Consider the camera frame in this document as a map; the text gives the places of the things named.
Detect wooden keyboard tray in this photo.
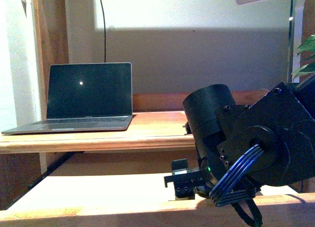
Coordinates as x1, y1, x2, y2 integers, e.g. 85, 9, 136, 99
0, 172, 315, 227

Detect black hanging cable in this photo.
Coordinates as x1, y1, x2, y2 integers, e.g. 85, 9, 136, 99
97, 0, 107, 64

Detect blue black cable bundle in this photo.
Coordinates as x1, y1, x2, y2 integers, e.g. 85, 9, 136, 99
209, 143, 264, 227

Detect wooden desk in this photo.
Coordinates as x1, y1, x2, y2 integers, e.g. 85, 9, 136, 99
0, 90, 315, 227

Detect white desk lamp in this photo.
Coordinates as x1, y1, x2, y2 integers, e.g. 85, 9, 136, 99
234, 0, 306, 83

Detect grey open laptop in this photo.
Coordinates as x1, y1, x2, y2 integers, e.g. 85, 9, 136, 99
3, 63, 133, 135

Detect green plant leaves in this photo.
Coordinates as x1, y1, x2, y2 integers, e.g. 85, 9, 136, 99
291, 34, 315, 79

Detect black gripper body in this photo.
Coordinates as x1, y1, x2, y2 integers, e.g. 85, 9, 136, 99
164, 159, 212, 199

